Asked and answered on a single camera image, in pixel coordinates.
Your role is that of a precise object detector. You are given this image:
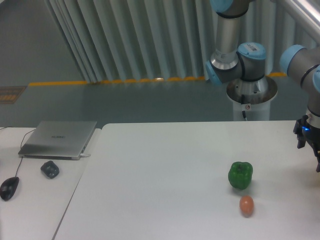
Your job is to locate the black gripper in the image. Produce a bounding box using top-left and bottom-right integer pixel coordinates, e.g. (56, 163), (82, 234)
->
(293, 115), (320, 172)

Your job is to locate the black computer mouse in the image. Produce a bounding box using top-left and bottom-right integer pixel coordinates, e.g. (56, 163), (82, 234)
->
(0, 176), (20, 202)

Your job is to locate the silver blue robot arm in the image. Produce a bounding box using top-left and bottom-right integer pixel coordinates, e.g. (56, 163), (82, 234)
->
(205, 0), (320, 157)

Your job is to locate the green bell pepper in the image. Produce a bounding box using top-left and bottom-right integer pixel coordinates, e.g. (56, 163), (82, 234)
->
(228, 161), (253, 190)

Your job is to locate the brown egg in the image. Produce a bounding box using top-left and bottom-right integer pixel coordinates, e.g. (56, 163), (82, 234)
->
(239, 195), (255, 217)

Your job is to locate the pale corrugated curtain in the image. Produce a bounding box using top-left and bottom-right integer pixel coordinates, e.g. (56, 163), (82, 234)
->
(47, 0), (320, 83)

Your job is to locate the white usb dongle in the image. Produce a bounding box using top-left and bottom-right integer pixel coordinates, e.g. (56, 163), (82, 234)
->
(80, 153), (91, 158)

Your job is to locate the silver closed laptop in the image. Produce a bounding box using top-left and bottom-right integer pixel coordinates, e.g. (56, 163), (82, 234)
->
(18, 121), (97, 160)

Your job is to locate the small black plastic device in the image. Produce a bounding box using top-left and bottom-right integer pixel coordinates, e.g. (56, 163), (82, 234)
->
(40, 160), (60, 179)

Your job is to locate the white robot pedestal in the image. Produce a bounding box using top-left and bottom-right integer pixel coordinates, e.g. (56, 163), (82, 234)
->
(226, 76), (278, 121)

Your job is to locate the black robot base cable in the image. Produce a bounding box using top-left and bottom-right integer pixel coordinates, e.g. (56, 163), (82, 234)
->
(240, 93), (249, 122)

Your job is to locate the black mouse cable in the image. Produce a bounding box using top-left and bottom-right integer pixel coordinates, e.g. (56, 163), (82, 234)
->
(0, 126), (37, 178)

